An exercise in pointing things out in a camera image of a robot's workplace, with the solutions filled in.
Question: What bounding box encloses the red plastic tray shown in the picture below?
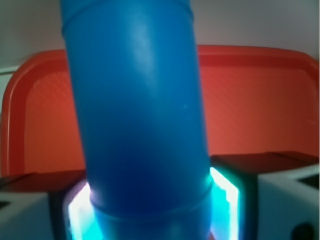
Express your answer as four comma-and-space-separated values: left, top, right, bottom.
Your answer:
0, 45, 319, 176

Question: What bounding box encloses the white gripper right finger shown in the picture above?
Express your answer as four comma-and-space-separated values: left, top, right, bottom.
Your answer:
210, 165, 320, 240

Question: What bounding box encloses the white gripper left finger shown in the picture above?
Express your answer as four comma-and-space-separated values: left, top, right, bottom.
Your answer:
0, 180, 97, 240

